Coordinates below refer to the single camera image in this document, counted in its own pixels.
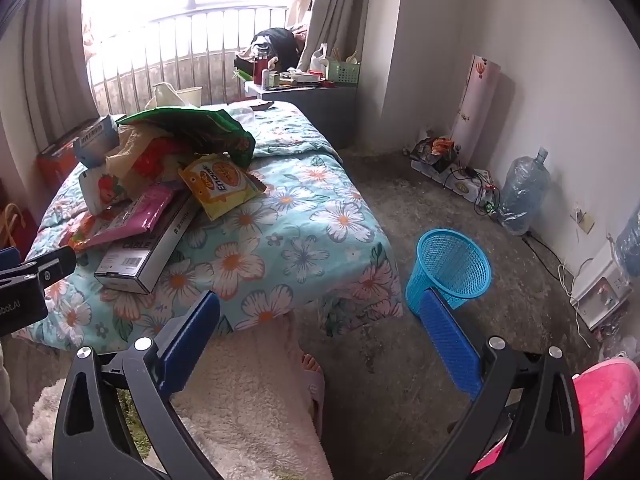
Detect green snack bag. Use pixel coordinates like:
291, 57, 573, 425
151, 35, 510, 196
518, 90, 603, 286
116, 106, 257, 171

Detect blue plastic basket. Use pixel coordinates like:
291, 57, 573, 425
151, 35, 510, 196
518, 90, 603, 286
405, 229, 492, 317

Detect white appliance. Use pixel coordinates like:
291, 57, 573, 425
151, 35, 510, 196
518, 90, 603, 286
570, 240, 633, 333

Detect clear blue water jug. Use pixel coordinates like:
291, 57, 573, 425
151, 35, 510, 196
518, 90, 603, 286
497, 147, 552, 236
615, 217, 640, 278

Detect orange patterned snack packet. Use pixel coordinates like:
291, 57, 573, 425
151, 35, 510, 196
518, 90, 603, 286
65, 212, 118, 256

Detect wall socket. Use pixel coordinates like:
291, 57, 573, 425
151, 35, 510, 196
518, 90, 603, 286
570, 205, 596, 235

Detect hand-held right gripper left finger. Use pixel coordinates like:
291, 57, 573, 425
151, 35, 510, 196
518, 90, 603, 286
52, 290, 222, 480

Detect grey side table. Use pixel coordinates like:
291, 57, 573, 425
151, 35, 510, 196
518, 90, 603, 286
245, 80, 358, 151

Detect dark snack bag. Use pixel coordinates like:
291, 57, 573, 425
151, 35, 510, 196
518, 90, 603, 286
410, 135, 463, 173

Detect white printed paper roll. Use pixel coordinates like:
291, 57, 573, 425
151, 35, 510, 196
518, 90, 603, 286
450, 54, 502, 161

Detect beige paper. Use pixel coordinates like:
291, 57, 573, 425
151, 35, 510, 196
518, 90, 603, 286
105, 127, 166, 181

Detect white cable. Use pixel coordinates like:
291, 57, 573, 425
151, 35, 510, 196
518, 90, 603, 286
557, 260, 601, 351

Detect red plastic bag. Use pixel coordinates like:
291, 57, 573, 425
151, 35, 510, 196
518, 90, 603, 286
132, 142, 193, 181

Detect metal window railing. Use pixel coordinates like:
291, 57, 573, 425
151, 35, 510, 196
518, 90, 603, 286
90, 5, 291, 116

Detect black cable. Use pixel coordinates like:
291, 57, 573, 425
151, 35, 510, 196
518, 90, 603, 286
522, 232, 566, 266

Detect person's foot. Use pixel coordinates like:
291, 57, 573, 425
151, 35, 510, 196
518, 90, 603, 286
299, 352, 326, 411

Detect grey white cable box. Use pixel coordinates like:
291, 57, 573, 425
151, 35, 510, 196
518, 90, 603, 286
95, 190, 201, 295

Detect orange brown cabinet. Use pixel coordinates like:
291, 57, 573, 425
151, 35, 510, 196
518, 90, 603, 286
37, 119, 108, 196

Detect white printed snack bag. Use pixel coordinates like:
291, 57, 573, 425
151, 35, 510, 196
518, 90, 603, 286
82, 182, 176, 248

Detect white crumpled paper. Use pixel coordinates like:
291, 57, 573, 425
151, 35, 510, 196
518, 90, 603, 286
145, 82, 181, 111

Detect green storage basket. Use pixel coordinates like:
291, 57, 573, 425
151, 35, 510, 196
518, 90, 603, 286
326, 60, 361, 86

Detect blue white carton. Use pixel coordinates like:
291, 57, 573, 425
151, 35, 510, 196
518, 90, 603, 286
73, 115, 121, 168

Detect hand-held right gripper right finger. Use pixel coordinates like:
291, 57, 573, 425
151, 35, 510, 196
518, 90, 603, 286
420, 288, 587, 480

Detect white fluffy robe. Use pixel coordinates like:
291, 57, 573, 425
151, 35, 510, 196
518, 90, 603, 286
25, 317, 333, 480

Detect yellow snack packet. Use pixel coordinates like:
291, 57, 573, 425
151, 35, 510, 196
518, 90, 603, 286
178, 153, 266, 221

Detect floral blue blanket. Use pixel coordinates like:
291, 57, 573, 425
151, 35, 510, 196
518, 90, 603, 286
25, 101, 406, 353

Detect black bag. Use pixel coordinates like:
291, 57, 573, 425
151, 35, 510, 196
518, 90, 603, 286
235, 27, 303, 73

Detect grey curtain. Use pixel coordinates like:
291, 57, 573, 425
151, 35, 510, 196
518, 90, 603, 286
0, 0, 101, 161
300, 0, 373, 76

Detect black charger cables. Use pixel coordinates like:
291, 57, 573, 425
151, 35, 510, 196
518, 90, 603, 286
445, 162, 496, 191

